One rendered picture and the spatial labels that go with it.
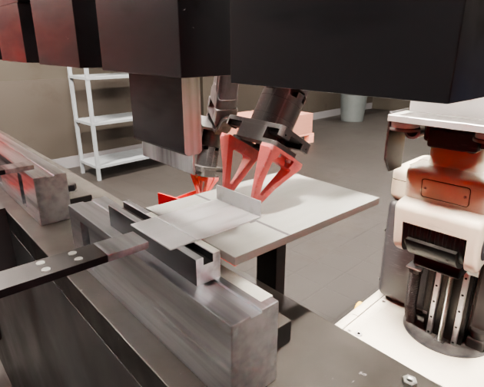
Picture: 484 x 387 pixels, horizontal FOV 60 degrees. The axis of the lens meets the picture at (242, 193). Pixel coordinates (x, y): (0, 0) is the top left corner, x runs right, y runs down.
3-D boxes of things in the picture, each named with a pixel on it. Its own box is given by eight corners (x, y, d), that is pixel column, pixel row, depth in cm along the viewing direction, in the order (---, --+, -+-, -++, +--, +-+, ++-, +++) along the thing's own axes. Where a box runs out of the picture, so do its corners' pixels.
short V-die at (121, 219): (220, 276, 44) (220, 250, 43) (197, 286, 42) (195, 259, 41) (130, 219, 58) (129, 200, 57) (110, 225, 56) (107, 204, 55)
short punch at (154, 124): (203, 173, 41) (199, 72, 38) (186, 176, 40) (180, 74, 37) (151, 153, 48) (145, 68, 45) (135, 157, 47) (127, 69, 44)
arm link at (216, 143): (227, 126, 111) (217, 124, 116) (203, 122, 107) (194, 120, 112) (223, 151, 112) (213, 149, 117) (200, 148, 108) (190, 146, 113)
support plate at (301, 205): (379, 204, 58) (379, 197, 58) (234, 266, 42) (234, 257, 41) (284, 175, 71) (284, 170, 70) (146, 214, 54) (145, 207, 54)
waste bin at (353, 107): (346, 117, 743) (349, 82, 723) (371, 120, 711) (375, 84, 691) (332, 120, 711) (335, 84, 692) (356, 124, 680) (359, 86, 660)
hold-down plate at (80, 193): (94, 207, 88) (91, 193, 87) (67, 213, 85) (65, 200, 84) (48, 176, 110) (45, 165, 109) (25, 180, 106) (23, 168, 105)
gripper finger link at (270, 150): (248, 203, 48) (280, 128, 49) (210, 186, 53) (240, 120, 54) (282, 217, 53) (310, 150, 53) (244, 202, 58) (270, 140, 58)
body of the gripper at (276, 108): (277, 139, 48) (303, 81, 49) (222, 126, 56) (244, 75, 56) (306, 159, 53) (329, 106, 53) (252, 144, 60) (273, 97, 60)
